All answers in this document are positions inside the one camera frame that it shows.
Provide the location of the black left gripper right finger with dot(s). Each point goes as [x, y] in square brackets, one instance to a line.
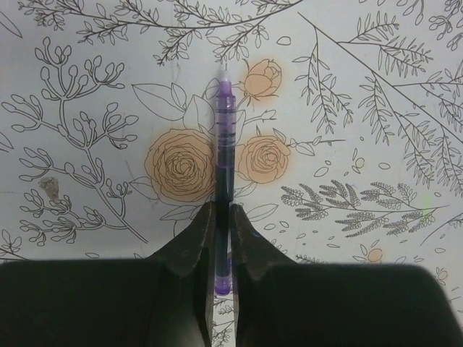
[279, 302]

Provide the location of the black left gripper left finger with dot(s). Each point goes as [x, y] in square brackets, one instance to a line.
[165, 299]

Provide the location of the purple black pen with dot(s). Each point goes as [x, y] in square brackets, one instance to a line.
[226, 120]

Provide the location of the floral patterned tablecloth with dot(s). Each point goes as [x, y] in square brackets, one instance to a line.
[348, 134]

